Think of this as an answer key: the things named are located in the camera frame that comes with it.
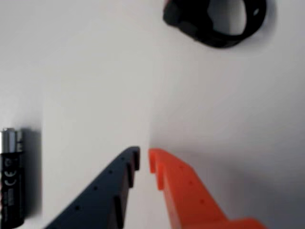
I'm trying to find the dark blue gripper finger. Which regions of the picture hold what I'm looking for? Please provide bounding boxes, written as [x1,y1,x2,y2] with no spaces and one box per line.
[43,146,142,229]

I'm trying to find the black ring-shaped clicker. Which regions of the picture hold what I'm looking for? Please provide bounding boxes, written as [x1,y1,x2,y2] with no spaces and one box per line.
[163,0,268,49]

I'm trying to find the black AA battery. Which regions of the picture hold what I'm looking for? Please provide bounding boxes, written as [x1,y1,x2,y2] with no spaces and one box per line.
[0,127,26,229]

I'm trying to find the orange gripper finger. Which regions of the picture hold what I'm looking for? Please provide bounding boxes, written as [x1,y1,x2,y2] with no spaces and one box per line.
[148,147,270,229]

